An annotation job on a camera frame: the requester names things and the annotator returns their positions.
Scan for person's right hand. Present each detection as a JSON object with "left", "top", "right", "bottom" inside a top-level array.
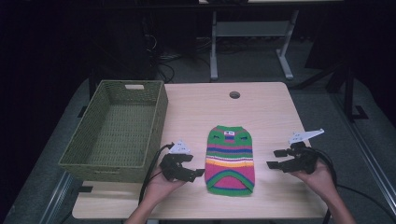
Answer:
[{"left": 289, "top": 161, "right": 337, "bottom": 199}]

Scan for black metal stand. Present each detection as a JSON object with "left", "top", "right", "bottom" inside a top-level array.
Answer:
[{"left": 325, "top": 63, "right": 369, "bottom": 123}]

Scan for aluminium floor rail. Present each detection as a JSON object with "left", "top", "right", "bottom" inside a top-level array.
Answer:
[
  {"left": 331, "top": 92, "right": 396, "bottom": 216},
  {"left": 39, "top": 171, "right": 76, "bottom": 224}
]

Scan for striped knitted pet sweater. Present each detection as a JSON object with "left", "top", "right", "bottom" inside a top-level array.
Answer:
[{"left": 204, "top": 124, "right": 256, "bottom": 198}]

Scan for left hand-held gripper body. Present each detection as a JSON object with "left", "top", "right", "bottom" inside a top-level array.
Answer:
[{"left": 159, "top": 139, "right": 197, "bottom": 184}]

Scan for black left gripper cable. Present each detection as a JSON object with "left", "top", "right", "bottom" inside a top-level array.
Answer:
[{"left": 138, "top": 142, "right": 176, "bottom": 204}]

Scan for grey metal desk frame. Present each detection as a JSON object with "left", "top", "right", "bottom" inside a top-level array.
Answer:
[{"left": 209, "top": 9, "right": 301, "bottom": 81}]

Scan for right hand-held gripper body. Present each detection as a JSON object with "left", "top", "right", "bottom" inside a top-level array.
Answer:
[{"left": 281, "top": 128, "right": 325, "bottom": 175}]

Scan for tangle of floor cables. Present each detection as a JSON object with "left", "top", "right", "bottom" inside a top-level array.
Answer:
[{"left": 142, "top": 32, "right": 213, "bottom": 84}]

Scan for green woven basket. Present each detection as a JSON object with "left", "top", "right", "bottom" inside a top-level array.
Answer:
[{"left": 58, "top": 79, "right": 169, "bottom": 184}]

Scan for person's left hand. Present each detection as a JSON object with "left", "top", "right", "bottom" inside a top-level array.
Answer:
[{"left": 144, "top": 167, "right": 188, "bottom": 206}]

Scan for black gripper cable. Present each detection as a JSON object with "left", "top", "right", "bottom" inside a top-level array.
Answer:
[
  {"left": 138, "top": 142, "right": 176, "bottom": 204},
  {"left": 306, "top": 147, "right": 396, "bottom": 224}
]

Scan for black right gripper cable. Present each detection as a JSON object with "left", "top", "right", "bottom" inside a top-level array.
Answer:
[{"left": 306, "top": 147, "right": 396, "bottom": 224}]

